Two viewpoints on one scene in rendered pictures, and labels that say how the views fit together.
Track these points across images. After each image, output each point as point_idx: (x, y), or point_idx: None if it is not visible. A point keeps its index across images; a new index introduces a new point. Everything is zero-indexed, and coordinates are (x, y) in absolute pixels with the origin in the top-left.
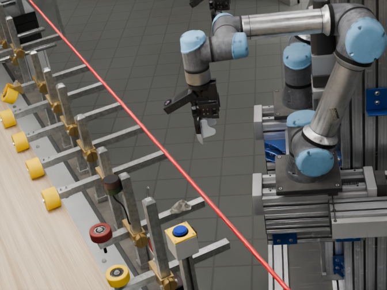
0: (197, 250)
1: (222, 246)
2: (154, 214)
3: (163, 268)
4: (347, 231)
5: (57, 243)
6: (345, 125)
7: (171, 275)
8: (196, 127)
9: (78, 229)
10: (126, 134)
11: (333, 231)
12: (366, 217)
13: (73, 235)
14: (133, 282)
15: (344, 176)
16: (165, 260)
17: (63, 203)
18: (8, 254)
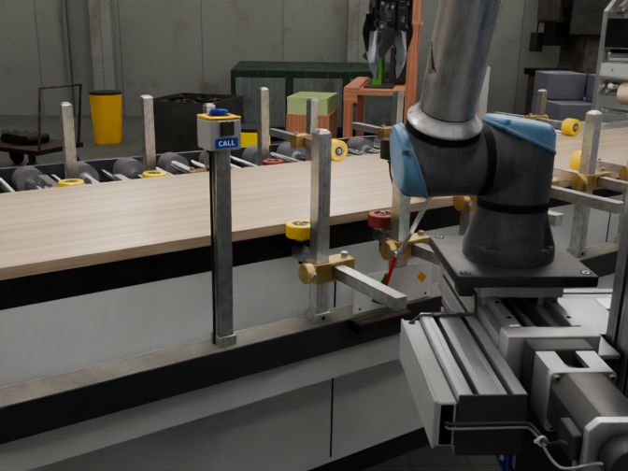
0: (209, 146)
1: (388, 295)
2: (315, 151)
3: (312, 247)
4: (405, 353)
5: (356, 202)
6: (627, 221)
7: (314, 264)
8: (363, 35)
9: (383, 207)
10: (589, 200)
11: (400, 339)
12: (432, 351)
13: (372, 206)
14: (306, 251)
15: (551, 317)
16: (315, 235)
17: (432, 200)
18: (336, 189)
